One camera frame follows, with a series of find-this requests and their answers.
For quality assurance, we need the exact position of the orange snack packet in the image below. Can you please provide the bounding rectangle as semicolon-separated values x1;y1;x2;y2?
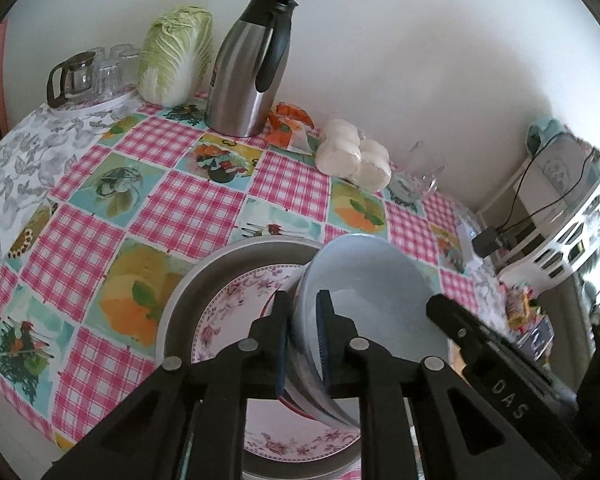
264;102;315;155

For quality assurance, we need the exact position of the checkered patchwork tablecloth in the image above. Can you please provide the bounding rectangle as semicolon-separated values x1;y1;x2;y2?
0;99;506;478

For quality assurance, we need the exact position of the clear drinking glass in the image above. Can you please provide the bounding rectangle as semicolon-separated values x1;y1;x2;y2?
91;44;140;102

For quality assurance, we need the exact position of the pale blue round bowl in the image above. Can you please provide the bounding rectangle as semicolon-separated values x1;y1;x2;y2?
298;234;449;421

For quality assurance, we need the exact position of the white power strip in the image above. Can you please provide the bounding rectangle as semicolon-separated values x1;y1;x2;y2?
456;221;483;273

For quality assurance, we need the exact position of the clear glass pitcher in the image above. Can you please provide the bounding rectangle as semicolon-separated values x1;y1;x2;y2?
388;140;445;204

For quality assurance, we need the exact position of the small white bowl red rim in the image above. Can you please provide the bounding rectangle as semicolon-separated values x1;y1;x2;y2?
281;264;359;429

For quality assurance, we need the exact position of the steel thermos jug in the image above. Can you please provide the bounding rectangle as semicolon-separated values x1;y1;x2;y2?
205;0;298;138

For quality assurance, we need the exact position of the steel round tray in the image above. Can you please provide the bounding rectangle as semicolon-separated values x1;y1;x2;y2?
155;236;361;479

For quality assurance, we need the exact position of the white lattice shelf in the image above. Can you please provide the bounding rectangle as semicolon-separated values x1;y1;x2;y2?
480;118;600;292

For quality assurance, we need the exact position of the napa cabbage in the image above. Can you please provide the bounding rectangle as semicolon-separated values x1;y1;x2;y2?
137;6;213;107

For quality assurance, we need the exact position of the black power adapter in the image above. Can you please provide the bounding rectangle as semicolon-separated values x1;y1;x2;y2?
471;226;512;258

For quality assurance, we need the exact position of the pink floral plate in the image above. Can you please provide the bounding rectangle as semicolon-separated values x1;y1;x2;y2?
190;263;364;465

